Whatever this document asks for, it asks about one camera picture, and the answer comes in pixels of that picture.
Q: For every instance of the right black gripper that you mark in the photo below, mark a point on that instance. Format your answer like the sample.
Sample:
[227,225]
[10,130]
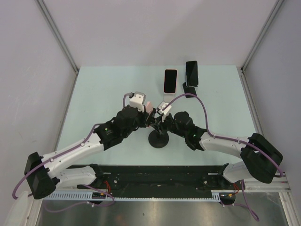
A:
[160,125]

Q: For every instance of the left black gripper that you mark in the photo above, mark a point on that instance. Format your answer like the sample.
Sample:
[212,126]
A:
[142,116]

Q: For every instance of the pink phone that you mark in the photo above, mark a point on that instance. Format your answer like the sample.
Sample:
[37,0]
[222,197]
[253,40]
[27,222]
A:
[148,109]

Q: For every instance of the black round-base phone stand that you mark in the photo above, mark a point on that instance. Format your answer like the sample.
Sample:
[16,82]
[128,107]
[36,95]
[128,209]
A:
[156,142]

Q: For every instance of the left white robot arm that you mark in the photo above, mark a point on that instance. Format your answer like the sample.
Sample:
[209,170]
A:
[41,172]

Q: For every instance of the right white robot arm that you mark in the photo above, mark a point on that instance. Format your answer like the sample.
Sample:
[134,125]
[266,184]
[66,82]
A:
[259,158]

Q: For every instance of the white phone stand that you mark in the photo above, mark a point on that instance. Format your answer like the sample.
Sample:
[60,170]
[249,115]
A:
[168,97]

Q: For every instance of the pink-cased phone on stand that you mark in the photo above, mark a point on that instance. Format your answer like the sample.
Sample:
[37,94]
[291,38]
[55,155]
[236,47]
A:
[170,81]

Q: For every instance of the black rectangular phone stand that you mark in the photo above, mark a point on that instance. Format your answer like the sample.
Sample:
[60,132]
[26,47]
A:
[189,91]

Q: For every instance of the black phone on stand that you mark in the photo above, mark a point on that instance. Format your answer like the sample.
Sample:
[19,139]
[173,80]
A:
[191,73]

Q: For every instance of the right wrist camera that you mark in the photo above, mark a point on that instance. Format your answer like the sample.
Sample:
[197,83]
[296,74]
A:
[163,110]

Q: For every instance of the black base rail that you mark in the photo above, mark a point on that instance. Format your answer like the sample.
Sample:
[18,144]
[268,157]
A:
[161,181]

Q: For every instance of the white slotted cable duct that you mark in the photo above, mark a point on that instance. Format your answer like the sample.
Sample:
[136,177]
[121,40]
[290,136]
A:
[97,196]

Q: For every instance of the right aluminium frame post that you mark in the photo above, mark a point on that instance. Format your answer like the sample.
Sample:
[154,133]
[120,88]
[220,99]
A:
[264,30]

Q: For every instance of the aluminium frame post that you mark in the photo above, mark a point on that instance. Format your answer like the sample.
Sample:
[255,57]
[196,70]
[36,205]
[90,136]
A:
[57,34]
[264,30]

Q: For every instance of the left aluminium frame post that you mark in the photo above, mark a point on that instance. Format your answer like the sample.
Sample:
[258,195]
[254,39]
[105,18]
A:
[57,34]

